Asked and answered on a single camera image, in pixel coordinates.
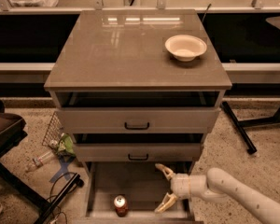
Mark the top drawer with black handle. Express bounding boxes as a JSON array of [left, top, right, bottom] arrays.
[[56, 107, 219, 133]]

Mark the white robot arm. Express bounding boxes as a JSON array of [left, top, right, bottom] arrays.
[[155, 163, 280, 224]]

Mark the black cable on floor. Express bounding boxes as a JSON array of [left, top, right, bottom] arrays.
[[46, 171, 79, 224]]

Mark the wire mesh basket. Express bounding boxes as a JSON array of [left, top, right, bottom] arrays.
[[42, 113, 63, 147]]

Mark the black table leg right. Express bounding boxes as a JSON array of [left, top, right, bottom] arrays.
[[221, 102, 280, 155]]

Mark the middle drawer with black handle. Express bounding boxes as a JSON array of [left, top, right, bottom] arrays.
[[74, 143, 202, 161]]

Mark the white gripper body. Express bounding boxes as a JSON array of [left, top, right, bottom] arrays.
[[171, 174, 190, 200]]

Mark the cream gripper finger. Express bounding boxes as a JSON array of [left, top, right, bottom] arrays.
[[154, 193, 177, 214], [155, 163, 175, 181]]

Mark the dark chair seat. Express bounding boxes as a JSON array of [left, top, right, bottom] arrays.
[[0, 100, 27, 158]]

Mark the grey drawer cabinet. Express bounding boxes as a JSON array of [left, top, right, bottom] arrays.
[[43, 8, 233, 224]]

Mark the black table leg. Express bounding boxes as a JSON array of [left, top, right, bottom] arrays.
[[221, 102, 280, 155], [0, 162, 84, 224]]

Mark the green chip bag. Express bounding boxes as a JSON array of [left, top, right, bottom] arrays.
[[57, 133, 76, 157]]

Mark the drawer with black handle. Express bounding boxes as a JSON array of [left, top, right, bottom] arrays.
[[56, 107, 219, 133], [74, 143, 202, 161]]

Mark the red coke can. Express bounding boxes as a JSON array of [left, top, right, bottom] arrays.
[[113, 195, 128, 217]]

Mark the white paper bowl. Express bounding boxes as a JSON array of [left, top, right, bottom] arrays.
[[165, 35, 207, 62]]

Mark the black table leg left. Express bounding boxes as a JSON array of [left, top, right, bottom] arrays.
[[0, 162, 84, 224]]

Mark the clear plastic bottle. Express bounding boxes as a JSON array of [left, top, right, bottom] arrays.
[[25, 151, 55, 173]]

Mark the open bottom drawer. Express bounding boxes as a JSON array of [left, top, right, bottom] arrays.
[[73, 162, 204, 224]]

